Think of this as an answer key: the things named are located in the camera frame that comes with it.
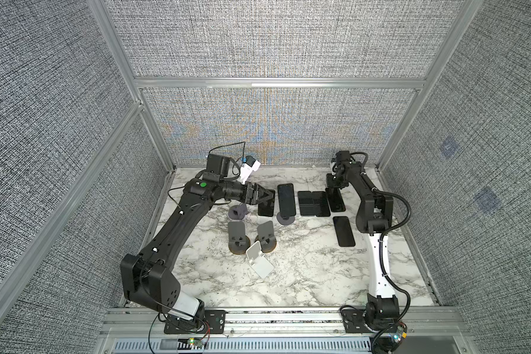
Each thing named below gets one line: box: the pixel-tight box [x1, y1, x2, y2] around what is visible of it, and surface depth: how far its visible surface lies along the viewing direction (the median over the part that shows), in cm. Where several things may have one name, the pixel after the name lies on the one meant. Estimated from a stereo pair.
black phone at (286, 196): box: [277, 182, 297, 217], surface depth 94 cm
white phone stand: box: [245, 240, 275, 279], surface depth 87 cm
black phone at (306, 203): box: [297, 190, 315, 217], surface depth 105 cm
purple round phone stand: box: [275, 211, 295, 226], surface depth 100 cm
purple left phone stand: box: [227, 203, 251, 221], surface depth 101 cm
